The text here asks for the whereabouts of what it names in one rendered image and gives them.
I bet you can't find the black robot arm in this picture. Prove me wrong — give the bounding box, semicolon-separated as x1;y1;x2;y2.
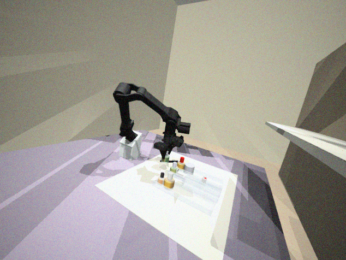
113;82;190;147

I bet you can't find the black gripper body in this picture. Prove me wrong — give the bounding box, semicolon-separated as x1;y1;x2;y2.
154;131;176;151

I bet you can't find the tan jar with white cap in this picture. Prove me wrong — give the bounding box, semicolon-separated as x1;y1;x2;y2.
164;172;175;189

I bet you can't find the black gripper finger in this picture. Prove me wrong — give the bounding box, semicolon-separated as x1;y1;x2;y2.
168;145;176;154
160;149;169;159

